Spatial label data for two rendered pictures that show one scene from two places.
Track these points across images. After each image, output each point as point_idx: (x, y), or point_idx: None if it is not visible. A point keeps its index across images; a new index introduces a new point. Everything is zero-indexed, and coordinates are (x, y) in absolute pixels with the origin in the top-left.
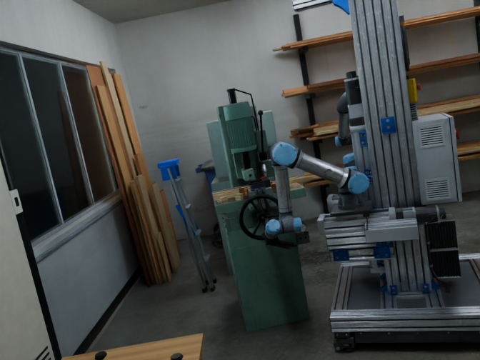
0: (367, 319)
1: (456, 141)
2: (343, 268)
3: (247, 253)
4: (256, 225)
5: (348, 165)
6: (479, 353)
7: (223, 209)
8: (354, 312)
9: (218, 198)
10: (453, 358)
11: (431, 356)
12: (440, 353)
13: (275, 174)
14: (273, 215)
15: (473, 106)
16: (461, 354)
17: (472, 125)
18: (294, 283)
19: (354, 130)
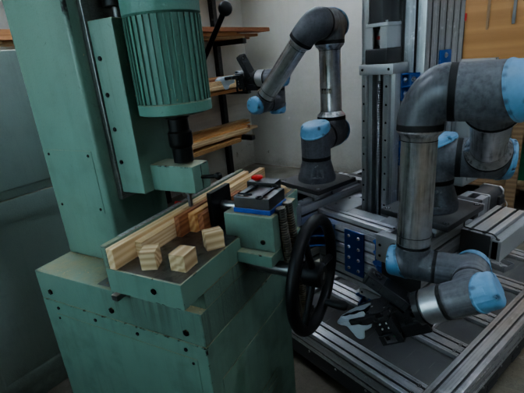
0: (472, 384)
1: None
2: None
3: (238, 374)
4: (309, 299)
5: (321, 141)
6: (522, 352)
7: (196, 288)
8: (446, 383)
9: (152, 260)
10: (522, 375)
11: (506, 387)
12: (505, 377)
13: (420, 155)
14: (325, 261)
15: (235, 86)
16: (518, 365)
17: (211, 110)
18: (288, 382)
19: (397, 69)
